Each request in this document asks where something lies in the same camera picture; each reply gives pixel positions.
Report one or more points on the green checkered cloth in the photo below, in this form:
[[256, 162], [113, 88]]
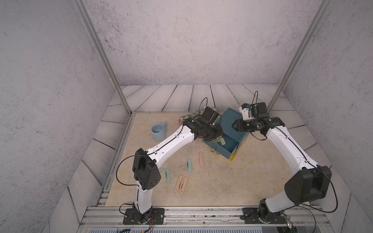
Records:
[[182, 118]]

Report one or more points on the teal drawer cabinet box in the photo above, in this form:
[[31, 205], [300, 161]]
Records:
[[228, 118]]

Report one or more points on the light blue mug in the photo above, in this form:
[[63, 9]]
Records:
[[158, 131]]

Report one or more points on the aluminium frame post left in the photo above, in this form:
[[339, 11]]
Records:
[[82, 11]]

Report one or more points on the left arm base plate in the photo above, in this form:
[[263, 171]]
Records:
[[153, 216]]

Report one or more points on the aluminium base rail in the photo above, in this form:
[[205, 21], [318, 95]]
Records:
[[204, 220]]

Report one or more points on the aluminium frame post right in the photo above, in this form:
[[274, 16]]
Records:
[[310, 32]]

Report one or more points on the aluminium frame post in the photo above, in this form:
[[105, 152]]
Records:
[[310, 32], [82, 11]]

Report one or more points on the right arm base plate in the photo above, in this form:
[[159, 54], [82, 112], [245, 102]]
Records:
[[257, 215]]

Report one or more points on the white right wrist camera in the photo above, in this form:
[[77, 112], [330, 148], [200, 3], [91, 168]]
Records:
[[246, 112]]

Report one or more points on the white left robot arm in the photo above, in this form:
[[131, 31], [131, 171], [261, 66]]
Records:
[[147, 162]]

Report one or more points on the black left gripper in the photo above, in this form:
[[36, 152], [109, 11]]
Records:
[[219, 132]]

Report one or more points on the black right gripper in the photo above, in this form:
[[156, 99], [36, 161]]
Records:
[[239, 126]]

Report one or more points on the teal pull-out drawer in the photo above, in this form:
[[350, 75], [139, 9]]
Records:
[[230, 142]]

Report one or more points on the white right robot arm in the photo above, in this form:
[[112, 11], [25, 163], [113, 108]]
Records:
[[309, 182]]

